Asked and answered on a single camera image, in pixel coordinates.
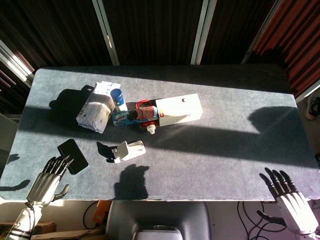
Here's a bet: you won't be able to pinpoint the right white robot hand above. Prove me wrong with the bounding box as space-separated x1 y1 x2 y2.
256 167 320 236

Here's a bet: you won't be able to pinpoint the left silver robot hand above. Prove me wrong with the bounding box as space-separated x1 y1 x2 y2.
25 154 75 208

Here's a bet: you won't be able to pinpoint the black smartphone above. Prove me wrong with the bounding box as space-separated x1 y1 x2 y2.
57 138 90 175

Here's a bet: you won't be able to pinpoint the orange box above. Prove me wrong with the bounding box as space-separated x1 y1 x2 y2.
92 199 112 225

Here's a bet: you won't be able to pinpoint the white soft tissue pack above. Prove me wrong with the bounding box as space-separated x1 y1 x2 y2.
75 81 122 134

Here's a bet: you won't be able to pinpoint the black white shoe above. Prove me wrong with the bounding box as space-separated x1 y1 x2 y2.
305 96 320 121

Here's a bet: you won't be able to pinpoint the blue grey table mat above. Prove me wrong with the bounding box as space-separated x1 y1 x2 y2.
0 64 320 202

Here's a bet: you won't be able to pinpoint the blue cookie box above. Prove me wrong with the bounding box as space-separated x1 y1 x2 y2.
112 106 161 127

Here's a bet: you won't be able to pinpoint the blue capped bottle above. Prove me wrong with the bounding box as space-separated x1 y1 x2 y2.
110 88 128 112

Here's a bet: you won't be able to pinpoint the red bottle white cap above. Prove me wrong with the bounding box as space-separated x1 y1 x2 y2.
135 99 158 135

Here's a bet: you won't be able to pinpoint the white robot chest housing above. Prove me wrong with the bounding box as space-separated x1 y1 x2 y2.
132 225 186 240

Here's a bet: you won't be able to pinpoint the white cardboard box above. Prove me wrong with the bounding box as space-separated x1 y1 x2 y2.
154 93 204 128

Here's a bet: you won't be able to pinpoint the red curtain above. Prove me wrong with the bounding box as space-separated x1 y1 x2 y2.
252 0 320 98

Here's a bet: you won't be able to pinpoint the black tangled cables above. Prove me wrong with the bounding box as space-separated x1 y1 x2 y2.
237 201 285 240

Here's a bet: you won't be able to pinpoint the black looped cable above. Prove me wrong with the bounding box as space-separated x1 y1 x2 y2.
82 201 101 230

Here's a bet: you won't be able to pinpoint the white window frame post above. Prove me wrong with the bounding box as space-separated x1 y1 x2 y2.
190 0 218 65
241 0 283 65
91 0 120 66

